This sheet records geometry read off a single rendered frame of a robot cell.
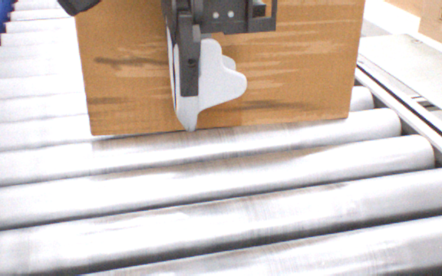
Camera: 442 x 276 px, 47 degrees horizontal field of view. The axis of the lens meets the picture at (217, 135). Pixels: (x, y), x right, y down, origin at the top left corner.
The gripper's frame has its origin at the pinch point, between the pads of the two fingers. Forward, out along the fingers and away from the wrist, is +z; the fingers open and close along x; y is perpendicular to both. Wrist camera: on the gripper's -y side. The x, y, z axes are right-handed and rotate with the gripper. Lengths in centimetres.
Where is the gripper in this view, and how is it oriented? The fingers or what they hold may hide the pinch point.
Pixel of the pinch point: (181, 118)
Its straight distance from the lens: 45.1
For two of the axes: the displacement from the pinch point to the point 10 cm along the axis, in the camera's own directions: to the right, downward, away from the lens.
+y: 9.7, -1.2, 2.0
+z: 0.0, 8.7, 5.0
